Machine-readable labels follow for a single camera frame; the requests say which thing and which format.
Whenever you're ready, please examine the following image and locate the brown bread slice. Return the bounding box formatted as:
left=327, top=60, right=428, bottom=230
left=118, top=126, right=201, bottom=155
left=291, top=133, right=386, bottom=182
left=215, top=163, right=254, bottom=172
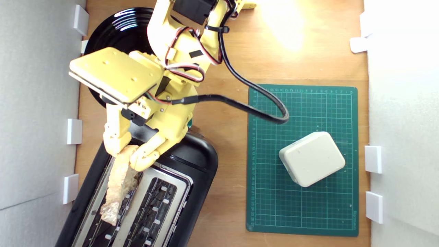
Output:
left=100, top=145, right=140, bottom=226

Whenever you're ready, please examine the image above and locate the black two-slot toaster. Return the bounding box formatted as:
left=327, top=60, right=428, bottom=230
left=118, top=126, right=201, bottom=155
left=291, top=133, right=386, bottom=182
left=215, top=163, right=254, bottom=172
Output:
left=55, top=118, right=219, bottom=247

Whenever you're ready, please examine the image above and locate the black round plate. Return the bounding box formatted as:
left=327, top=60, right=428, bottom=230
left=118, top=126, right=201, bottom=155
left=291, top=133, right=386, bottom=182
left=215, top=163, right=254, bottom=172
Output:
left=83, top=7, right=158, bottom=108

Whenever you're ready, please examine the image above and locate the green cutting mat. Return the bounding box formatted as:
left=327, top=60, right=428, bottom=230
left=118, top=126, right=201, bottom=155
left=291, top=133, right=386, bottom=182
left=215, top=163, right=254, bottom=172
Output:
left=246, top=84, right=359, bottom=237

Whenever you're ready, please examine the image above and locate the white block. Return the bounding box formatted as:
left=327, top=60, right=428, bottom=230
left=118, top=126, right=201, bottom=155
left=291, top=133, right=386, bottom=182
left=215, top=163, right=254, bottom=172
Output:
left=278, top=131, right=346, bottom=188

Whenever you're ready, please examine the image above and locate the black cable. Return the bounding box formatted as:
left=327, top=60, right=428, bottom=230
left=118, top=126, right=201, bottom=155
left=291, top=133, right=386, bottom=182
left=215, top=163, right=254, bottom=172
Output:
left=170, top=21, right=289, bottom=125

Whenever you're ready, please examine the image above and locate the yellow camera mount plate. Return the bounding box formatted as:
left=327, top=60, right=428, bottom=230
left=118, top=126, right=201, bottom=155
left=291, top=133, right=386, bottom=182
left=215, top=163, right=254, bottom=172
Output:
left=69, top=47, right=165, bottom=105

